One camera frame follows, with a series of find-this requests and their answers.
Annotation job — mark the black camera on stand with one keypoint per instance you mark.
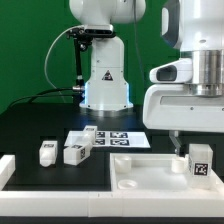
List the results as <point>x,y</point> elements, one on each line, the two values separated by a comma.
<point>82,38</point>

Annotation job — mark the white U-shaped fence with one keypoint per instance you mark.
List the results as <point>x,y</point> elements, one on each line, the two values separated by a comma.
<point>119,203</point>

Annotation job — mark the white square tabletop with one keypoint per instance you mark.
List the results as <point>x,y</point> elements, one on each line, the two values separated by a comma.
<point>154,172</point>

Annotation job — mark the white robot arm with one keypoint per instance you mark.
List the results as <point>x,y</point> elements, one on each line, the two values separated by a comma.
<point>193,27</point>

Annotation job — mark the white marker sheet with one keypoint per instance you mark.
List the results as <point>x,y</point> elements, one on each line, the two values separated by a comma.
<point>121,139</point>

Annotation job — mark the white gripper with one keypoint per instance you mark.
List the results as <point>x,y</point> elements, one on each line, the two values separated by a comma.
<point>171,107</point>

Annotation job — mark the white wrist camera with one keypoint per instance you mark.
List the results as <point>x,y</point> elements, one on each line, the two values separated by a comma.
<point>179,71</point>

